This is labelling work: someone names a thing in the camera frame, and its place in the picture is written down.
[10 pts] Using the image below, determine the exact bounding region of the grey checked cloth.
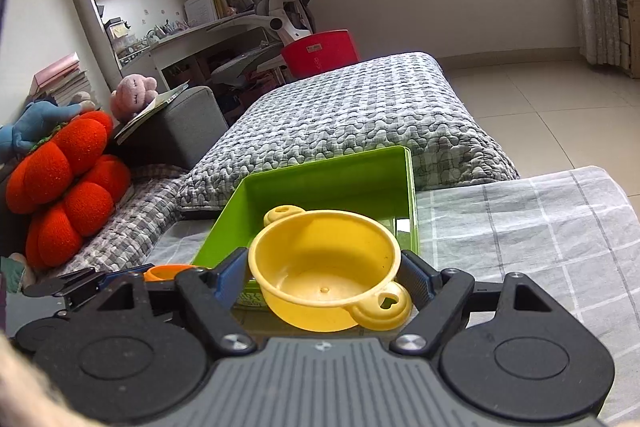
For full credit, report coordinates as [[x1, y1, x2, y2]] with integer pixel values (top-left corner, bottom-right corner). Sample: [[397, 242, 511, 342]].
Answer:
[[150, 167, 639, 425]]

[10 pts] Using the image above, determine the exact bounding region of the pink plush toy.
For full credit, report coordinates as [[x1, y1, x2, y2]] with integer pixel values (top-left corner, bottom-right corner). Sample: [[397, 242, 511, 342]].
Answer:
[[111, 74, 157, 124]]

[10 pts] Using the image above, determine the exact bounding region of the grey sofa armrest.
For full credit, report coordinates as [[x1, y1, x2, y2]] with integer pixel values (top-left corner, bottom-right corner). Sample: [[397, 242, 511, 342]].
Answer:
[[106, 86, 229, 170]]

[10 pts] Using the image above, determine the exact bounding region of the white office chair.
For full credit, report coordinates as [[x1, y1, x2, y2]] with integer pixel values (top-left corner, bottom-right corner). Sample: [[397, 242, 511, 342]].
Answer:
[[207, 0, 314, 89]]

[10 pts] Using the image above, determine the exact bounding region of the stack of books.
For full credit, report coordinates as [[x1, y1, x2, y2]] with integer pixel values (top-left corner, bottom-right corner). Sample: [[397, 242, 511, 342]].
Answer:
[[27, 53, 96, 106]]

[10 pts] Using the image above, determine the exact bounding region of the orange toy bowl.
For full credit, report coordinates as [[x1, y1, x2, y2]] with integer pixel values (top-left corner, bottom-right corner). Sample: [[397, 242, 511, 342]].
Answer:
[[143, 265, 195, 283]]

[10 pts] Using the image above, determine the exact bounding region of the blue plush toy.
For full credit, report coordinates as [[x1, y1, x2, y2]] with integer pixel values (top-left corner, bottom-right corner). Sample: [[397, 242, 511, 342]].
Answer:
[[0, 101, 82, 165]]

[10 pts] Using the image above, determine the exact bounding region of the grey quilted sofa cushion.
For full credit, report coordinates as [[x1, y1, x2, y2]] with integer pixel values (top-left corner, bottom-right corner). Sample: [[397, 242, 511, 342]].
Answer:
[[177, 52, 520, 212]]

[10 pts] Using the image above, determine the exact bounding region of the orange pumpkin cushion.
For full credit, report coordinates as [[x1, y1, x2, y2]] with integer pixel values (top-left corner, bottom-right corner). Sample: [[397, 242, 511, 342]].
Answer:
[[6, 110, 131, 272]]

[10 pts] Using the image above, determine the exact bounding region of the yellow toy pot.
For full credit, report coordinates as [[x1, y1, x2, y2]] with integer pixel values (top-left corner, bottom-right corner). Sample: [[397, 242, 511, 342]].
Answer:
[[248, 205, 413, 333]]

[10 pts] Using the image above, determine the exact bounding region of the green plastic storage box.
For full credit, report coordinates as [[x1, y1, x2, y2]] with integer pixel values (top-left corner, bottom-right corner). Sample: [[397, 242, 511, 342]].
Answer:
[[193, 146, 420, 308]]

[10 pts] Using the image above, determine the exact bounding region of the grey plaid sofa cover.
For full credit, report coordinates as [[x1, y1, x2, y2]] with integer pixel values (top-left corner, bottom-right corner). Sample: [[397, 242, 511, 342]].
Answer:
[[41, 165, 186, 279]]

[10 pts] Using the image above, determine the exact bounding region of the open book on armrest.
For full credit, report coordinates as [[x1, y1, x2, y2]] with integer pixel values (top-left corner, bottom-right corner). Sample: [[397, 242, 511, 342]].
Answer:
[[115, 82, 189, 144]]

